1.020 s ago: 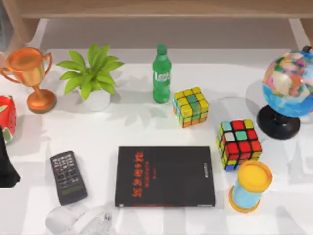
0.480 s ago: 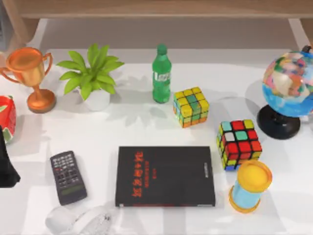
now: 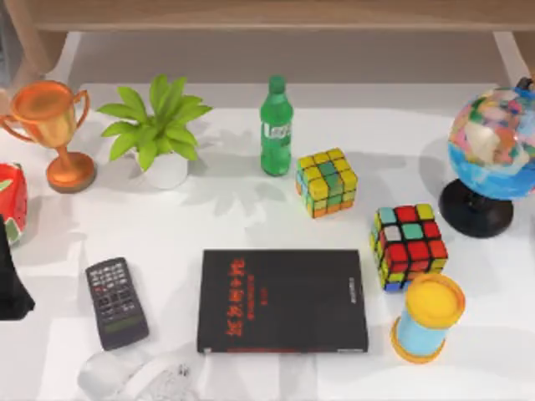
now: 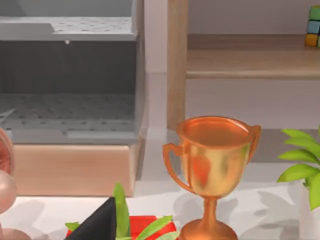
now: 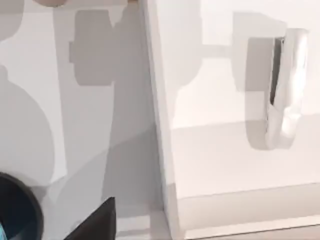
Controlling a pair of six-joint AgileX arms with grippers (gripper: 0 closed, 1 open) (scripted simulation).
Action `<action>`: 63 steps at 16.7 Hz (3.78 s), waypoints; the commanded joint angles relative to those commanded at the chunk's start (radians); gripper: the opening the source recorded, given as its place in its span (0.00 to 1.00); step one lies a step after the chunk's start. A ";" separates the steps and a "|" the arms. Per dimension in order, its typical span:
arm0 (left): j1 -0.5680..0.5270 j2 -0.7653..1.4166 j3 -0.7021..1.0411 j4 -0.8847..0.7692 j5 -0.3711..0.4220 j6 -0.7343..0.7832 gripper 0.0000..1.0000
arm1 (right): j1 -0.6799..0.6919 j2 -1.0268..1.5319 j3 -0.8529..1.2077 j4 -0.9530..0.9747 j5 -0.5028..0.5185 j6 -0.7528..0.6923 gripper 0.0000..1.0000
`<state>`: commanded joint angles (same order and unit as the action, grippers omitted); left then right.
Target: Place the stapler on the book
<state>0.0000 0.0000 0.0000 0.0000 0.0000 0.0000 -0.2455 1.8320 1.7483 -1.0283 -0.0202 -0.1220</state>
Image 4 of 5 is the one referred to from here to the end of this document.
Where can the pale wooden drawer front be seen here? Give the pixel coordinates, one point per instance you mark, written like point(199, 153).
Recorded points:
point(72, 170)

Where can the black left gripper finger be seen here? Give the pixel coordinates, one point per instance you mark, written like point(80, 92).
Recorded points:
point(102, 222)

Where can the grey pierced drawer inside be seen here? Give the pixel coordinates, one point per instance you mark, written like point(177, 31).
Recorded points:
point(67, 115)

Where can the coloured cube puzzle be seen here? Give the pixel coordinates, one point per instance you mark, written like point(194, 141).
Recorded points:
point(313, 27)

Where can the pink glossy trophy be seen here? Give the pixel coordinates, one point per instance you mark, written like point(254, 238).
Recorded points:
point(6, 180)

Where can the wooden open shelf unit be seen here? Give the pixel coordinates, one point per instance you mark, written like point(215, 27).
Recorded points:
point(240, 62)

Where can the bronze trophy cup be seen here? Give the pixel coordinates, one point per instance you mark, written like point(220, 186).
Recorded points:
point(212, 165)

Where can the green plant in red pot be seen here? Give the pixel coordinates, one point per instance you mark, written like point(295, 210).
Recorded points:
point(150, 228)

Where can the wooden drawer cupboard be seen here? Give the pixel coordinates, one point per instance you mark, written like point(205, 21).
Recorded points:
point(70, 32)

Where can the green plant in white pot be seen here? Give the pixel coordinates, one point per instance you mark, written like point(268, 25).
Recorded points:
point(303, 162)

